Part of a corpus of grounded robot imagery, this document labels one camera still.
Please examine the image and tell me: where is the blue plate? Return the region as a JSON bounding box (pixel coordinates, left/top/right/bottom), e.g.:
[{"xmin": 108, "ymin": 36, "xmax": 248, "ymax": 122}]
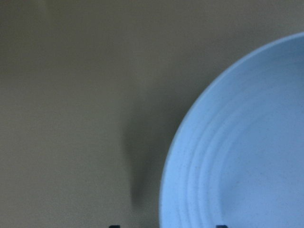
[{"xmin": 159, "ymin": 33, "xmax": 304, "ymax": 228}]

